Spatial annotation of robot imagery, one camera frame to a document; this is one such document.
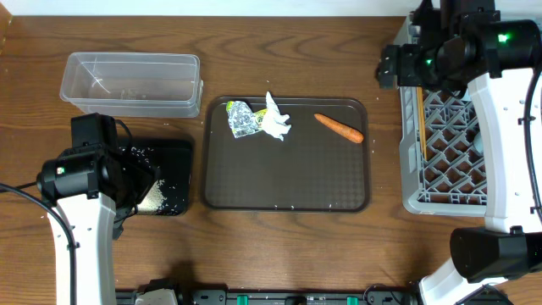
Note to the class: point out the white tissue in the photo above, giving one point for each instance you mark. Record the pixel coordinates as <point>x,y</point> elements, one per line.
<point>274,123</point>

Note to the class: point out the black plastic tray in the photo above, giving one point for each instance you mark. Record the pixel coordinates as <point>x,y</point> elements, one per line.
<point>148,176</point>

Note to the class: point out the wooden chopstick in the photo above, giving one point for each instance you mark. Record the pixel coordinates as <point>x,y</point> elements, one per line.
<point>419,118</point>
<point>422,127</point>

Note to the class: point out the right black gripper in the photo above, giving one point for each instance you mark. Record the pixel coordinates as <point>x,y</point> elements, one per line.
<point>407,58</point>

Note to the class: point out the clear plastic bin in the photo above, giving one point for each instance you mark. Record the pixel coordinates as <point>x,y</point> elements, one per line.
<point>154,85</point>

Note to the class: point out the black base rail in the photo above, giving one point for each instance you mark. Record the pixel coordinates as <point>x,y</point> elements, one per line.
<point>165,291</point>

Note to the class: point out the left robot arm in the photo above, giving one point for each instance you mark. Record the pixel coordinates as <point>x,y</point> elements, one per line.
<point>83,186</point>

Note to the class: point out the dark brown serving tray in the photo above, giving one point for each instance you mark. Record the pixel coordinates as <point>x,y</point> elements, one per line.
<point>312,170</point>

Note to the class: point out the grey dishwasher rack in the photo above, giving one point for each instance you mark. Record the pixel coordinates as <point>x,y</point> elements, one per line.
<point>441,173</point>

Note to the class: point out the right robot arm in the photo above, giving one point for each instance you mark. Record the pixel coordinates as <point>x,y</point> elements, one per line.
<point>507,102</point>

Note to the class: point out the foil wrapper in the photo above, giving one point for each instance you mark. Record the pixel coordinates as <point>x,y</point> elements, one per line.
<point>242,121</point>

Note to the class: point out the orange carrot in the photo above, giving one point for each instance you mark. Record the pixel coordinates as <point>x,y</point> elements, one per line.
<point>339,128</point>

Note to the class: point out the white rice pile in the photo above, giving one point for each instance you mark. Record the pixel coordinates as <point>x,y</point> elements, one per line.
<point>169,196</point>

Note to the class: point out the light blue cup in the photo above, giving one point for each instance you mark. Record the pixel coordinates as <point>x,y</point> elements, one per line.
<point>478,145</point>

